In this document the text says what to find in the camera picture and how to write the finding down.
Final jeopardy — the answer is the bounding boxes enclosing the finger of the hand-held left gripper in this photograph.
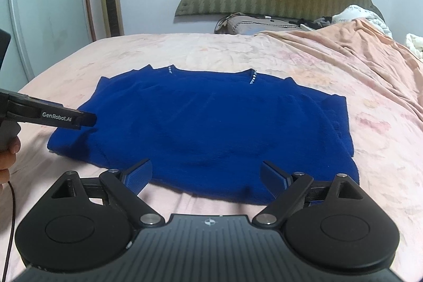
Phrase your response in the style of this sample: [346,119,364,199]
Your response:
[7,94,97,131]

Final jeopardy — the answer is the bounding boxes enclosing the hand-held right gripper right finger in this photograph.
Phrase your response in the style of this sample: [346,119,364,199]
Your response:
[253,161,364,229]

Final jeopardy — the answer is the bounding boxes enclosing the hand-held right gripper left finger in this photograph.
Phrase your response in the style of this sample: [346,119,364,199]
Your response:
[51,159,165,228]

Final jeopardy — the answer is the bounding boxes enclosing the blue beaded sweater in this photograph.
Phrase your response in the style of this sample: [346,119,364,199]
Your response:
[46,64,361,206]

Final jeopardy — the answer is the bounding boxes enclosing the dark clothes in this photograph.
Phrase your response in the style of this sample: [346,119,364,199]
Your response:
[299,16,334,31]

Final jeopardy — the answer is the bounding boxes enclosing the person's left hand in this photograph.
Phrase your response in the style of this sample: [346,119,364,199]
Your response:
[0,138,21,186]

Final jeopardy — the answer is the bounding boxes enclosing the pink floral bed sheet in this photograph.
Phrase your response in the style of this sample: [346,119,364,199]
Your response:
[0,33,423,282]

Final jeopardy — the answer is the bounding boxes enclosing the flower print wardrobe door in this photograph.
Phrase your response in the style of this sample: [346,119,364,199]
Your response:
[0,0,96,84]

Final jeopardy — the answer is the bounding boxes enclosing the peach blanket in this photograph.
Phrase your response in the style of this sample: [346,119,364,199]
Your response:
[254,18,423,124]

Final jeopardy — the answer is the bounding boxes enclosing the beige pillow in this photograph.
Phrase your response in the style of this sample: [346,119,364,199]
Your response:
[215,14,305,35]

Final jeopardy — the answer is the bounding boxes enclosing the white quilt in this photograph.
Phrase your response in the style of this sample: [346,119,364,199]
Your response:
[331,4,394,38]

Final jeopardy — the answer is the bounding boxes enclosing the white cloth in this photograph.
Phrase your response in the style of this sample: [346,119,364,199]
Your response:
[405,33,423,59]

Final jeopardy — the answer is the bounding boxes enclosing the black cable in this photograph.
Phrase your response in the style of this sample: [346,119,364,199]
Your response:
[6,181,18,258]

